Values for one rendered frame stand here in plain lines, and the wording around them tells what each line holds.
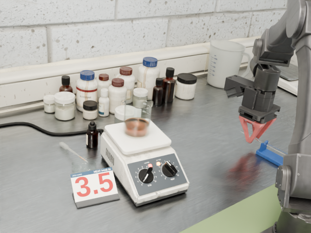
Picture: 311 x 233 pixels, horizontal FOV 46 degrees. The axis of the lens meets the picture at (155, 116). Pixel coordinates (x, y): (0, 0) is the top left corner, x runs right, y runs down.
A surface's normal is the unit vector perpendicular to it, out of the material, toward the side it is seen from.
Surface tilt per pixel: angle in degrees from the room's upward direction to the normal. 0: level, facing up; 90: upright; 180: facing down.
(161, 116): 0
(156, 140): 0
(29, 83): 90
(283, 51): 139
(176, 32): 90
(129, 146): 0
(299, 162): 54
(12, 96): 90
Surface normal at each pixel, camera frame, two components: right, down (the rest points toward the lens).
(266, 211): 0.09, -0.87
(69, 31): 0.58, 0.43
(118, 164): -0.87, 0.15
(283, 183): -0.02, -0.03
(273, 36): -0.98, -0.11
